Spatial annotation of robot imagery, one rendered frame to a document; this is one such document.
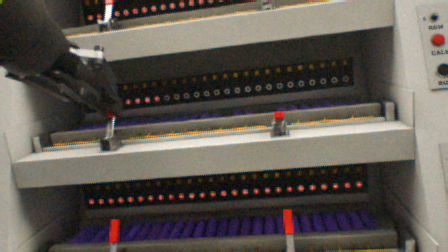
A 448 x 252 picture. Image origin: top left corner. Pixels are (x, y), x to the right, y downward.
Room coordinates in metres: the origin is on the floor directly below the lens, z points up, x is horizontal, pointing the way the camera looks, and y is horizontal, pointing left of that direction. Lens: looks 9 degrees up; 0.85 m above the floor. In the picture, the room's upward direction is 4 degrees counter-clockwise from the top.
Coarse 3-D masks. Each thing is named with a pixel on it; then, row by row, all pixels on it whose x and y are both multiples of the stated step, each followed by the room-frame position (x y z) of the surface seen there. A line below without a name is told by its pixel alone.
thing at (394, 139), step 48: (288, 96) 0.66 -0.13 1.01; (336, 96) 0.65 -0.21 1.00; (384, 96) 0.57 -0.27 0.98; (48, 144) 0.62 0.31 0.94; (144, 144) 0.56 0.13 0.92; (192, 144) 0.53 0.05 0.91; (240, 144) 0.51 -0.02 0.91; (288, 144) 0.50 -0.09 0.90; (336, 144) 0.49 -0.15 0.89; (384, 144) 0.48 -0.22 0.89
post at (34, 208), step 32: (64, 0) 0.69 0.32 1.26; (0, 96) 0.56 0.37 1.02; (32, 96) 0.60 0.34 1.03; (0, 128) 0.56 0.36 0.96; (0, 160) 0.56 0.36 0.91; (0, 192) 0.56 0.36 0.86; (32, 192) 0.61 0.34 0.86; (64, 192) 0.70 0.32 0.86; (0, 224) 0.56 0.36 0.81; (32, 224) 0.61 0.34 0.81
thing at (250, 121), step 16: (272, 112) 0.57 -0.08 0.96; (288, 112) 0.55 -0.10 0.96; (304, 112) 0.55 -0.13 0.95; (320, 112) 0.54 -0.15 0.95; (336, 112) 0.54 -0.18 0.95; (352, 112) 0.54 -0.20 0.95; (368, 112) 0.53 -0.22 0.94; (128, 128) 0.59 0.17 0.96; (144, 128) 0.59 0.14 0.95; (160, 128) 0.59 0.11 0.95; (176, 128) 0.58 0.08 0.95; (192, 128) 0.58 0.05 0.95; (208, 128) 0.57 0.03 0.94; (224, 128) 0.57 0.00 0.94; (240, 128) 0.55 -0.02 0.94; (256, 128) 0.57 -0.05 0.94; (64, 144) 0.60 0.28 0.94
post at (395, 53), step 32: (416, 0) 0.47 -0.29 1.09; (384, 32) 0.53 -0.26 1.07; (416, 32) 0.47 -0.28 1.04; (384, 64) 0.55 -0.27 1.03; (416, 64) 0.47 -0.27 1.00; (416, 96) 0.47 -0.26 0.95; (416, 128) 0.47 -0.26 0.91; (416, 160) 0.48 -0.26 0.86; (384, 192) 0.65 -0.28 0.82; (416, 192) 0.50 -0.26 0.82
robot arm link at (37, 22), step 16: (16, 0) 0.28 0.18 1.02; (32, 0) 0.30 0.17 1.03; (0, 16) 0.28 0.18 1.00; (16, 16) 0.29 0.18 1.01; (32, 16) 0.31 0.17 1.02; (0, 32) 0.29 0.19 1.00; (16, 32) 0.30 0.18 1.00; (32, 32) 0.31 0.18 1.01; (0, 48) 0.30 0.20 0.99; (16, 48) 0.31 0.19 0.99; (0, 64) 0.32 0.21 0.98
